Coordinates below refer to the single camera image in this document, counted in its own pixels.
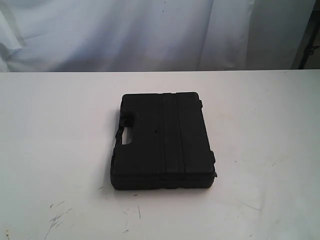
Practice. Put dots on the white cloth backdrop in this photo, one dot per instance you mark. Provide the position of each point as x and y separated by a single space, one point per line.
150 35

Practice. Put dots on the black metal stand pole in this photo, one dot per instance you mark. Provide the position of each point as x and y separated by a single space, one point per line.
311 41

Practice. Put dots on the black plastic tool case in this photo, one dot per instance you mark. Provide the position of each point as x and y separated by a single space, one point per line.
162 143

